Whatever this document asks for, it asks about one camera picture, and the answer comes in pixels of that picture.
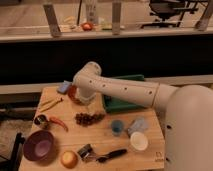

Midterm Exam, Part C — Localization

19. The dark red grape bunch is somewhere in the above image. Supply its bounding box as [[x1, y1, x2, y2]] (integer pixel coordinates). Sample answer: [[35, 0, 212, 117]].
[[75, 113, 105, 127]]

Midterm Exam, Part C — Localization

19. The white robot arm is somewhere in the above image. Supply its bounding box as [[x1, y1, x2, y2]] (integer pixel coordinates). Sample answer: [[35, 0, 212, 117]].
[[73, 61, 213, 171]]

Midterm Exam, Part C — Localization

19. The red orange bowl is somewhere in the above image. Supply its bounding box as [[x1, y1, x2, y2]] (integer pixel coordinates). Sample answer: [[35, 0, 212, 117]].
[[67, 85, 82, 105]]

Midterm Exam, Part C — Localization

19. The purple bowl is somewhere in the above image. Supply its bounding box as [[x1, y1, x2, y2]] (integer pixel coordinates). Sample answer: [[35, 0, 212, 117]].
[[23, 130, 54, 161]]

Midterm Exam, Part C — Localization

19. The green plastic tray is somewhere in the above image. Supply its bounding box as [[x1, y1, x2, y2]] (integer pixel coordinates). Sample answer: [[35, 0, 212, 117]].
[[102, 74, 144, 113]]

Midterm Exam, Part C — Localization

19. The blue plastic cup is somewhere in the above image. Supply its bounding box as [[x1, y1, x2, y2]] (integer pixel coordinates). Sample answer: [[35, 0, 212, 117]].
[[111, 120, 124, 136]]

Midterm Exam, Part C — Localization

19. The blue sponge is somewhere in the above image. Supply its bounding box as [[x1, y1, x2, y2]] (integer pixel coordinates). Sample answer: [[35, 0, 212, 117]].
[[57, 81, 71, 94]]

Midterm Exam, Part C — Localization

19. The red chili pepper toy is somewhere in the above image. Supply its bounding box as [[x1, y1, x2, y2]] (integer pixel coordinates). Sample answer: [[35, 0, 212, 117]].
[[49, 116, 69, 132]]

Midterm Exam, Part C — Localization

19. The small metal cup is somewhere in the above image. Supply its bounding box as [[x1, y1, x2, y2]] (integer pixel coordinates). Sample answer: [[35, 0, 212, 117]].
[[77, 144, 93, 162]]

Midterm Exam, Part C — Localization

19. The yellow green banana toy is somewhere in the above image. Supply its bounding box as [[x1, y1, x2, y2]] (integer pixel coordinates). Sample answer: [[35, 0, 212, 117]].
[[39, 98, 63, 112]]

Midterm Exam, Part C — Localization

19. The small metal can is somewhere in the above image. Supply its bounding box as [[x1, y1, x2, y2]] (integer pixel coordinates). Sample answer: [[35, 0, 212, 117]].
[[34, 114, 48, 129]]

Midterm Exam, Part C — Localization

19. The orange yellow apple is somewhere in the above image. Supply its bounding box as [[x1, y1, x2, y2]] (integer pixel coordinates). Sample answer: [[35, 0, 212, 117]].
[[60, 151, 78, 169]]

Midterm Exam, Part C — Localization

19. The red fruit on shelf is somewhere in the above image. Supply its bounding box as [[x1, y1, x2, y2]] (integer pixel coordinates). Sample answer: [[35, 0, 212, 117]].
[[81, 22, 94, 31]]

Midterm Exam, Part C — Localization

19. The black office chair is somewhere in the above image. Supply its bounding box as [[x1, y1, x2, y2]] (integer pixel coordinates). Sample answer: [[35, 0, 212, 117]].
[[141, 0, 198, 28]]

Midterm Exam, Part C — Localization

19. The black handled peeler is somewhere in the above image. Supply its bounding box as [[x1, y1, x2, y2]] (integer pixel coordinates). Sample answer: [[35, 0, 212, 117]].
[[90, 149, 127, 163]]

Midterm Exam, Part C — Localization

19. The black chair frame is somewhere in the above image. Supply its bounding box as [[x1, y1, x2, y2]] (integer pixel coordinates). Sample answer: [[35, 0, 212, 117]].
[[0, 133, 25, 171]]

